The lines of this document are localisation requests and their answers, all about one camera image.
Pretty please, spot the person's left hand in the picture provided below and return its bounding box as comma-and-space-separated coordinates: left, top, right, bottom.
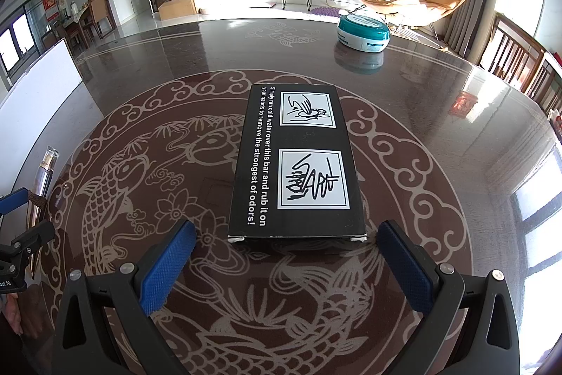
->
0, 293, 33, 336

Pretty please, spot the brown cardboard box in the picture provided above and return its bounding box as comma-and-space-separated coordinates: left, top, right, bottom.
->
157, 0, 205, 21

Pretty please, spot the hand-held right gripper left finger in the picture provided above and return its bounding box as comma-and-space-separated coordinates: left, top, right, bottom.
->
52, 219, 197, 375

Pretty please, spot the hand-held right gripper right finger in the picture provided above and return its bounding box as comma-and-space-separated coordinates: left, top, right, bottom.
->
376, 220, 521, 375

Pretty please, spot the dark wooden slatted chair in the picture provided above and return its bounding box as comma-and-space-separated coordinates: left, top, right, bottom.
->
479, 11, 545, 92
527, 54, 562, 116

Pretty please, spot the orange lounge chair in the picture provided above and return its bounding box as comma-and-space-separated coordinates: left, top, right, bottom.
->
355, 0, 468, 35

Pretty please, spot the wooden dining table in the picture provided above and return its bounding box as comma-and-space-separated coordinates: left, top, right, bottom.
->
61, 10, 95, 46

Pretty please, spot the glass cosmetic bottle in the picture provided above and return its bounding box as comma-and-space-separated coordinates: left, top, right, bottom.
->
27, 145, 60, 226

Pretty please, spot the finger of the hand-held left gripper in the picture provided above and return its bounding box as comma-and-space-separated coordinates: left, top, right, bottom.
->
0, 188, 31, 216
0, 220, 56, 266

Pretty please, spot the black printed box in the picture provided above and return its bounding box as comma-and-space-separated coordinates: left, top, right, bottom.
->
227, 84, 367, 245

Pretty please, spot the white cardboard box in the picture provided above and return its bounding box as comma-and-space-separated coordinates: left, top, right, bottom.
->
0, 38, 106, 200

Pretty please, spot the teal white jar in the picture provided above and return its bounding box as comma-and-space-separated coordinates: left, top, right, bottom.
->
336, 14, 391, 52

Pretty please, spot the wooden dining chair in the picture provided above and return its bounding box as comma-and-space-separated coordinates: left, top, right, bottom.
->
88, 0, 117, 39

